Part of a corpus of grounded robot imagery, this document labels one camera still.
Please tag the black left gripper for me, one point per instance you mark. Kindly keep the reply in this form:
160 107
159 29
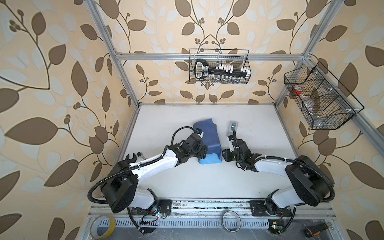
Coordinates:
203 152

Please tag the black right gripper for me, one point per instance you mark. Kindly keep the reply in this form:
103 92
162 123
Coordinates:
226 156

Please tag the blue wrapping paper sheet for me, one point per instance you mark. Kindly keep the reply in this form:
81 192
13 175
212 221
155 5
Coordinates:
211 140

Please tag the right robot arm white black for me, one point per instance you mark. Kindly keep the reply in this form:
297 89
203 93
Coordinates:
309 184

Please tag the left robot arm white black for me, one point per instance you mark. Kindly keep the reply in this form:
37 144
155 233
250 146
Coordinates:
120 189

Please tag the grey tape dispenser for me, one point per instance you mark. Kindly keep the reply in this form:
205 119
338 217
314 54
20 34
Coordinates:
232 127

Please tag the black adjustable wrench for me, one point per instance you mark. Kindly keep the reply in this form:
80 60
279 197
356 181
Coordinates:
130 160

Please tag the black tool set in basket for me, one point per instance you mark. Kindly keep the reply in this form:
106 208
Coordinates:
202 70

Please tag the orange black screwdriver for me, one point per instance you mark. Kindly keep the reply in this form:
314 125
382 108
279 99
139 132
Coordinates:
313 231

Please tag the yellow tape roll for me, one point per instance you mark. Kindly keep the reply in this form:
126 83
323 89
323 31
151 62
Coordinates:
102 227

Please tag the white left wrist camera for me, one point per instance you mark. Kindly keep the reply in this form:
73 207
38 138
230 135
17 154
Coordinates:
199 132

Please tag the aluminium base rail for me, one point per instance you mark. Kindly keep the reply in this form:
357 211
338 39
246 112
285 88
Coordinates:
188 207

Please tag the back wall wire basket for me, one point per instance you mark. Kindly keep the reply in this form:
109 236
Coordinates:
237 58

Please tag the wall wire basket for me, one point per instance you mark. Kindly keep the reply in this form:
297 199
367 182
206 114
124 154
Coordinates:
237 58
327 102

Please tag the right wall wire basket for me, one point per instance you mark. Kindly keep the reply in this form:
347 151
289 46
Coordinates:
327 102

